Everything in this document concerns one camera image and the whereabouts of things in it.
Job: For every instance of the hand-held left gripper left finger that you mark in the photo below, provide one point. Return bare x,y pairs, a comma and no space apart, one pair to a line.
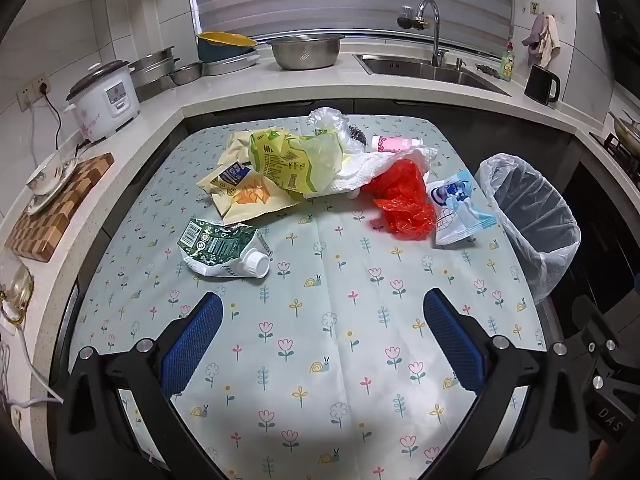
192,345

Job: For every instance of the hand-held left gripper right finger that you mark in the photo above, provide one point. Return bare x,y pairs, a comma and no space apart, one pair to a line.
455,345

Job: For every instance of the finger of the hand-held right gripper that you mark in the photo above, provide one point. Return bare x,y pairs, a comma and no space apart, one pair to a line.
595,325

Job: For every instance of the green milk carton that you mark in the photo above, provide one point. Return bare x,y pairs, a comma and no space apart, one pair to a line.
220,247

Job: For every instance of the trash bin with clear liner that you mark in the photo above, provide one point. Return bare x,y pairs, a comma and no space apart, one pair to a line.
530,220

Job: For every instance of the blue and white wrapper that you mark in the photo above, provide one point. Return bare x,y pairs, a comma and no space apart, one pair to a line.
457,210

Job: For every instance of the red plastic bag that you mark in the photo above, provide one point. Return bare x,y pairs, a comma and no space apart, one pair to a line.
405,200

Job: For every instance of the beige packet with orange print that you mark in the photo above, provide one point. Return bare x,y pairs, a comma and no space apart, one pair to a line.
257,205

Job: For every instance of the beige packet with blue label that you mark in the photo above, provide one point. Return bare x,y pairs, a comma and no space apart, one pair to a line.
225,177

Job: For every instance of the yellow-green plastic bag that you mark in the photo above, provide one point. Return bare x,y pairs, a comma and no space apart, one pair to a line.
287,160

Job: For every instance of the pink and white bottle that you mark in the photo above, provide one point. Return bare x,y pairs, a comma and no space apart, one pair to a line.
395,143

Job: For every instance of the dark wrapper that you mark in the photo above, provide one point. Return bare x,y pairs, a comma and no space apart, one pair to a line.
357,139

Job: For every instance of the clear plastic bag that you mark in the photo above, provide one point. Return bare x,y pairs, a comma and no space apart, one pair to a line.
327,120

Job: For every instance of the floral tablecloth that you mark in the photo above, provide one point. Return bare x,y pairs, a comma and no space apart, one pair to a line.
325,320

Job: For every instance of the black gas stove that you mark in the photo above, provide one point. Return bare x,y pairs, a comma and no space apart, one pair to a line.
620,157

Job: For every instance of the checkered wooden cutting board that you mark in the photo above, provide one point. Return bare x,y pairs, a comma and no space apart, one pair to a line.
50,225

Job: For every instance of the white paper towel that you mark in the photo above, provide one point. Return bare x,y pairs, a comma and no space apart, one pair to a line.
372,170

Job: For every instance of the steel wok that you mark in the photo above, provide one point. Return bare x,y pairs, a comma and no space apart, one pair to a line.
629,132

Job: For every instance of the plain beige snack packet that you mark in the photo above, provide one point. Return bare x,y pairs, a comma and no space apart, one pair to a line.
237,147

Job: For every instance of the white bowl on plate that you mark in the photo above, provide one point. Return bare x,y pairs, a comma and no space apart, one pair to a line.
50,200

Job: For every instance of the floral ceramic bowl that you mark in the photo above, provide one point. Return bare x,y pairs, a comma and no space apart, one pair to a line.
45,177

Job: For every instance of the black kettle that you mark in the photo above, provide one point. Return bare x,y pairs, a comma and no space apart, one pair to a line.
540,85

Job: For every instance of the white rice cooker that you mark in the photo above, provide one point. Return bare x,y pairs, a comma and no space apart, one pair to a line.
105,102

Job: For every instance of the small steel bowl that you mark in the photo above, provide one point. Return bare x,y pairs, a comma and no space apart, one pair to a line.
185,74

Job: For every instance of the steel sink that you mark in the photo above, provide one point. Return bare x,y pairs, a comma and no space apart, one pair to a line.
435,72

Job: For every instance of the green dish soap bottle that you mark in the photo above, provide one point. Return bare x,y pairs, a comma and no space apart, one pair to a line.
507,65

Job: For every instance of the stacked steel pots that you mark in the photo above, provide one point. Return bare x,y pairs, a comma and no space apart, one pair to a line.
152,72

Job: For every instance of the dark scouring pad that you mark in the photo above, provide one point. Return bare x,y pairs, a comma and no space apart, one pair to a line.
487,68

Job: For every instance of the sink soap dispenser pump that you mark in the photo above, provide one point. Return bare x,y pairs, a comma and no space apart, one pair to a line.
458,63

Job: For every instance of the cream hanging cloth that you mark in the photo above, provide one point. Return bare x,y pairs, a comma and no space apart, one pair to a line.
550,42

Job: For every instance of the black range hood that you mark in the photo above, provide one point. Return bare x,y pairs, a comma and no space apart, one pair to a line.
617,30

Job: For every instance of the purple hanging cloth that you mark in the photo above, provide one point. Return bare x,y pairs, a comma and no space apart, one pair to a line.
534,32

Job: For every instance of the yellow and blue basin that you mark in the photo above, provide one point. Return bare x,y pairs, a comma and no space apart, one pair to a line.
222,45

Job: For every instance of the steel colander bowl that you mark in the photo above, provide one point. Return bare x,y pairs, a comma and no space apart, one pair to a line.
305,55

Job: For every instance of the chrome faucet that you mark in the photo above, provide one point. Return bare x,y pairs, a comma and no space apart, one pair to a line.
436,30

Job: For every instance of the white wall socket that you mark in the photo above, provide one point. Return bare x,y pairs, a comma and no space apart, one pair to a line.
32,92

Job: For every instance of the black wall tap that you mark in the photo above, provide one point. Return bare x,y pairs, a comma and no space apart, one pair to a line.
407,19

